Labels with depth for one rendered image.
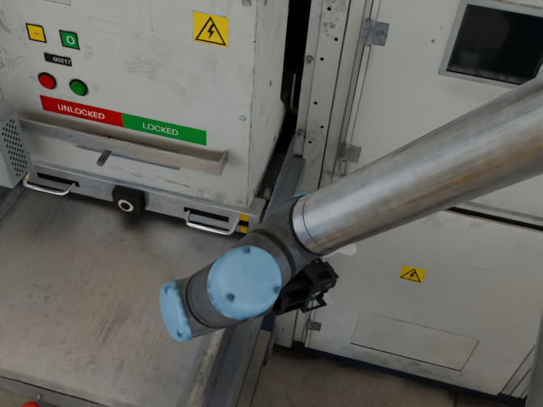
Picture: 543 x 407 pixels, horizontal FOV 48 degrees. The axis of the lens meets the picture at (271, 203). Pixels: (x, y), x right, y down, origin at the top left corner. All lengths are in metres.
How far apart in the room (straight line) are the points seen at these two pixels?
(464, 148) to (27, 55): 0.79
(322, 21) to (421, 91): 0.24
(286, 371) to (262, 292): 1.26
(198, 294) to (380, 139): 0.64
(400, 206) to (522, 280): 0.96
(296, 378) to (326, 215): 1.30
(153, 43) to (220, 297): 0.44
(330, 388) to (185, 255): 0.95
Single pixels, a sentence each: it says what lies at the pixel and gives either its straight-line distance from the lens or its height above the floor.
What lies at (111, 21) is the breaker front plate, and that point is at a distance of 1.03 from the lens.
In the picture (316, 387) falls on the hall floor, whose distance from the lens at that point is 2.03.
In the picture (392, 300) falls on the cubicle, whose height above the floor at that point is 0.42.
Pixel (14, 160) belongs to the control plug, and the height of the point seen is 1.01.
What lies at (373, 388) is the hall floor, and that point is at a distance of 2.07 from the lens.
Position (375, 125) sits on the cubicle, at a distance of 1.31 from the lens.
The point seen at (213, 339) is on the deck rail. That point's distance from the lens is 1.11.
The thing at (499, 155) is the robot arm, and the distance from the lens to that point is 0.61.
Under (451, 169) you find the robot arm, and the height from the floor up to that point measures 1.39.
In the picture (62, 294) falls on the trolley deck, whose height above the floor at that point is 0.85.
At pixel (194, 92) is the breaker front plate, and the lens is 1.04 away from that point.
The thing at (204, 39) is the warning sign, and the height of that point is 1.29.
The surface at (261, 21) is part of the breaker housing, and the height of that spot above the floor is 1.33.
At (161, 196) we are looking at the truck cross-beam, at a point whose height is 0.92.
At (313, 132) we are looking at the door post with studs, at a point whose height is 0.93.
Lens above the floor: 1.80
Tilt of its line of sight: 47 degrees down
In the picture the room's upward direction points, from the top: 5 degrees clockwise
